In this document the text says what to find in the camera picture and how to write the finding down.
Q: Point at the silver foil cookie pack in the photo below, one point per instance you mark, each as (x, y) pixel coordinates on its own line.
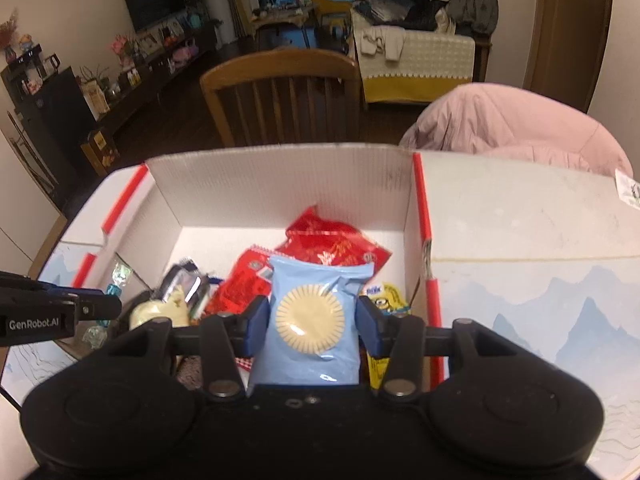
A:
(194, 284)

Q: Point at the light blue biscuit packet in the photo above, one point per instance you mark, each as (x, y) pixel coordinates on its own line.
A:
(311, 337)

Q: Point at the cream yellow snack bag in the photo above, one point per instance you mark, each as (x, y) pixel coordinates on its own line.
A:
(175, 308)

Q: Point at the red checkered snack packet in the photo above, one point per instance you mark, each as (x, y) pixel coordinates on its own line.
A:
(313, 239)

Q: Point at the teal candy wrapper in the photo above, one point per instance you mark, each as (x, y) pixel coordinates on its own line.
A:
(96, 335)

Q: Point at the dark red foil snack bag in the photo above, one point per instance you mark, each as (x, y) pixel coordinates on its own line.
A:
(189, 372)

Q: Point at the yellow giraffe toy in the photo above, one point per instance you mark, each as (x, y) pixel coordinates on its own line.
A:
(332, 12)

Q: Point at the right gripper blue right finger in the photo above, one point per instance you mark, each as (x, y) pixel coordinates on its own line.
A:
(404, 372)

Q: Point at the blue mountain table mat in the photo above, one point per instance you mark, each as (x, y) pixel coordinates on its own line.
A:
(581, 315)

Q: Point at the yellow minion snack packet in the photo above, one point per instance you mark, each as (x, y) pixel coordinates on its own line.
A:
(379, 305)

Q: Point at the pink jacket on chair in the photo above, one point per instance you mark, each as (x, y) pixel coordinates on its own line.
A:
(499, 121)

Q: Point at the wooden dining chair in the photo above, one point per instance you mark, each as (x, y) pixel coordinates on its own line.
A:
(289, 96)

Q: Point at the dark tv cabinet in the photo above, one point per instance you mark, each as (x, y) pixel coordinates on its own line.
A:
(58, 109)

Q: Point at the pile of clothes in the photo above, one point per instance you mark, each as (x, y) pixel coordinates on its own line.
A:
(472, 18)

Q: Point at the red cardboard box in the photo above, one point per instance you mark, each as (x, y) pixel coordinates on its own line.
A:
(212, 206)

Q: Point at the large red snack bag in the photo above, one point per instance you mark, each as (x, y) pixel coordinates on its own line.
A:
(250, 276)

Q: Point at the sofa with white cover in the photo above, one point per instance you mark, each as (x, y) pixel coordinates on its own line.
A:
(430, 65)

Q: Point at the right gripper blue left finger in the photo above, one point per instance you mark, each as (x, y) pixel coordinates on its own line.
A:
(224, 338)

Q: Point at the brown cardboard gift box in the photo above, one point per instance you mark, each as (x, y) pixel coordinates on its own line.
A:
(101, 152)

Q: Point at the white paper packet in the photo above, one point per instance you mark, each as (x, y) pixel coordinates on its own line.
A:
(628, 190)

